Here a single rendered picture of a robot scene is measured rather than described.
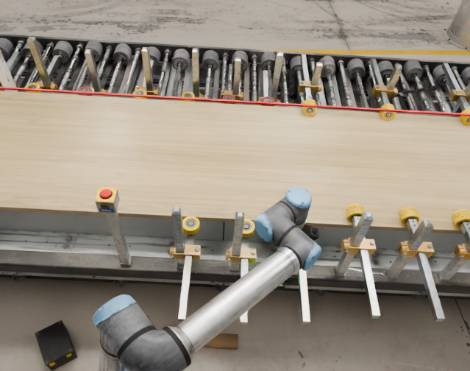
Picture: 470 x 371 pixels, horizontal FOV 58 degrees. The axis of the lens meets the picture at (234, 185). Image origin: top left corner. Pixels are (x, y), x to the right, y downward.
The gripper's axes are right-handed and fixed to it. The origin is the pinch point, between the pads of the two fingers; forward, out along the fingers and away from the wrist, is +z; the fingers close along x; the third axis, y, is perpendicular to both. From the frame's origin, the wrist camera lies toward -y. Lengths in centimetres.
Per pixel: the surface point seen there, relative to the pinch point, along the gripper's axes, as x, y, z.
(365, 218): -6.1, -27.4, -16.2
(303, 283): 6.8, -7.9, 15.0
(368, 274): 6.5, -32.9, 4.9
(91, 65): -115, 107, -1
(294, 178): -48, -7, 11
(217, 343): 6, 27, 94
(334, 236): -28, -29, 30
